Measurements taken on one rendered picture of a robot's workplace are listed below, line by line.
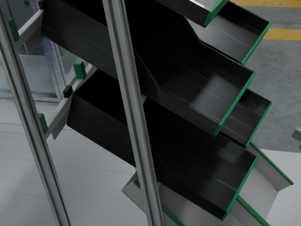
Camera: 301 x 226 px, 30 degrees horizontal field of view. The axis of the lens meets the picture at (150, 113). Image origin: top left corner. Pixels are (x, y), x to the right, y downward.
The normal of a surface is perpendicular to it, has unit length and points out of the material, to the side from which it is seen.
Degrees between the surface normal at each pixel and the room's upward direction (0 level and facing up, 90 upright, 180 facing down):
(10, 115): 0
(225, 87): 25
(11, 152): 0
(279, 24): 0
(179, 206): 45
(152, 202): 90
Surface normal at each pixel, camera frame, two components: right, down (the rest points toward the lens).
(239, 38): 0.25, -0.65
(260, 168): -0.47, 0.57
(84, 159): -0.14, -0.80
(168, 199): 0.52, -0.44
